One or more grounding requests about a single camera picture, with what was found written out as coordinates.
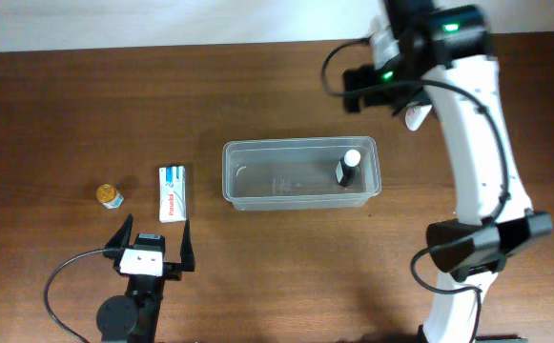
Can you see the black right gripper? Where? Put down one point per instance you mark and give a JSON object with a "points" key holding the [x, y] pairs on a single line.
{"points": [[356, 89]]}

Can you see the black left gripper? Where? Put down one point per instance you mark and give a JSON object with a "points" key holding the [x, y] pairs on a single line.
{"points": [[173, 271]]}

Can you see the white lotion bottle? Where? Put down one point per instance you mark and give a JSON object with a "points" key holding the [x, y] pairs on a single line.
{"points": [[414, 116]]}

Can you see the dark syrup bottle white cap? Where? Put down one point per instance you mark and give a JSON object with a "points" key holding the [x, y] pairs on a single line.
{"points": [[347, 168]]}

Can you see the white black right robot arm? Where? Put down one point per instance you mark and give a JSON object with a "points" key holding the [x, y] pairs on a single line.
{"points": [[428, 59]]}

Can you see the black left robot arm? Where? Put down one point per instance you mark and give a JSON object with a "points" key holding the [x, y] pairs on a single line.
{"points": [[133, 316]]}

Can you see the clear plastic container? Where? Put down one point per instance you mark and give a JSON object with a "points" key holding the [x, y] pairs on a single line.
{"points": [[297, 173]]}

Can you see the white Panadol medicine box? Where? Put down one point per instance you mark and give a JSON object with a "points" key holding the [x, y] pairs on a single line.
{"points": [[172, 194]]}

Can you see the small gold lid jar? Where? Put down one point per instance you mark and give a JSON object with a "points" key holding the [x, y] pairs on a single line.
{"points": [[109, 196]]}

